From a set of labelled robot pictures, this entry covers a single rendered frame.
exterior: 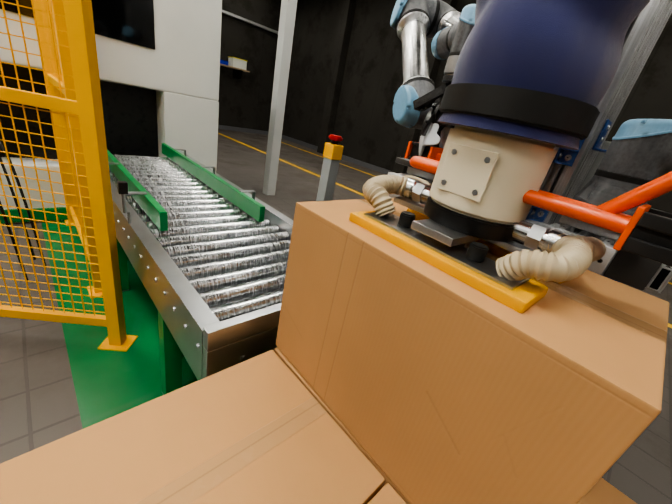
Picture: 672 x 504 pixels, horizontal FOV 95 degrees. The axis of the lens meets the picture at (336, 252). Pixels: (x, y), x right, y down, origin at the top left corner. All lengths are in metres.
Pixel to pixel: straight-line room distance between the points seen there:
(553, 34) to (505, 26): 0.06
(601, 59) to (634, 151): 0.48
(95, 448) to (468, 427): 0.61
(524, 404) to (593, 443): 0.07
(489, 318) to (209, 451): 0.53
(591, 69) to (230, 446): 0.81
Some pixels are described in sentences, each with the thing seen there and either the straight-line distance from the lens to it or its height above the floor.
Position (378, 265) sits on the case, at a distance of 0.52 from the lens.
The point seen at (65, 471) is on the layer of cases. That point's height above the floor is 0.54.
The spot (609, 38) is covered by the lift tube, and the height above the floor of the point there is 1.29.
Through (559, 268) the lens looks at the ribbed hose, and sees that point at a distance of 0.49.
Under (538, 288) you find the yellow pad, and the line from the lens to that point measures 0.53.
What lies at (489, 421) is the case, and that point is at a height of 0.81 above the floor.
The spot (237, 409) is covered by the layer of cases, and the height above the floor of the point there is 0.54.
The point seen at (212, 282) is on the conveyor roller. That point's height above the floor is 0.54.
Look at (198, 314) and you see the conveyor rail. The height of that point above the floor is 0.59.
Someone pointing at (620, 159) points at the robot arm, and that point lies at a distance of 1.01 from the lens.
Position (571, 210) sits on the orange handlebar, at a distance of 0.55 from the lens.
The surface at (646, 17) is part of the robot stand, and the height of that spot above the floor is 1.51.
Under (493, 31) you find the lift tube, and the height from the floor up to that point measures 1.28.
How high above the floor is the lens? 1.14
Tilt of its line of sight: 24 degrees down
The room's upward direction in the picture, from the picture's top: 12 degrees clockwise
